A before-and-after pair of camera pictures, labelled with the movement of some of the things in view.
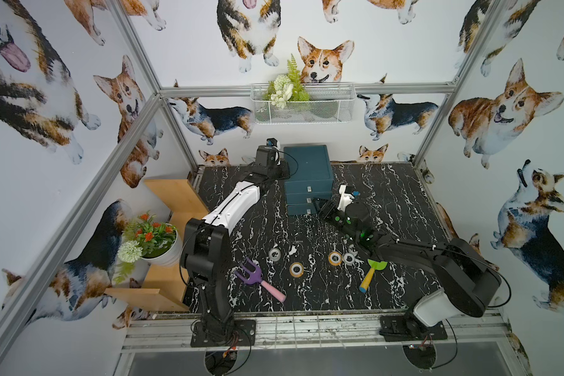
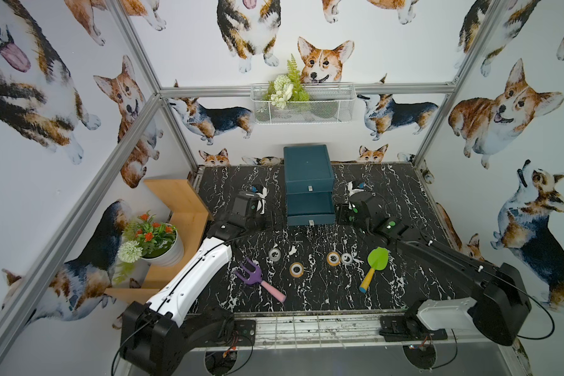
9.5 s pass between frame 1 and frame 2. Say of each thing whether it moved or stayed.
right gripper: moved
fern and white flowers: stayed
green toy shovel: stayed
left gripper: moved
